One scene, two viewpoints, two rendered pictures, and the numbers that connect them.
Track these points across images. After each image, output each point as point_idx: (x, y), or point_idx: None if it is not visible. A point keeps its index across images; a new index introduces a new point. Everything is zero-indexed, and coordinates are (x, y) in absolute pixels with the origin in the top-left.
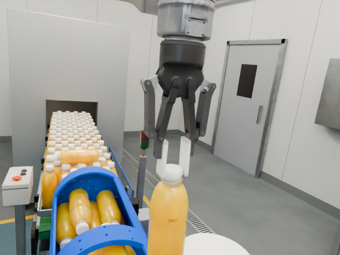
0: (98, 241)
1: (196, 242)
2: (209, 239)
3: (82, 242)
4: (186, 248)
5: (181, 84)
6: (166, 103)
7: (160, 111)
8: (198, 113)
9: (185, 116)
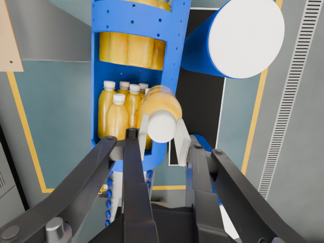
0: (122, 28)
1: (248, 9)
2: (264, 10)
3: (110, 17)
4: (233, 13)
5: None
6: (121, 212)
7: (123, 174)
8: (227, 182)
9: (189, 176)
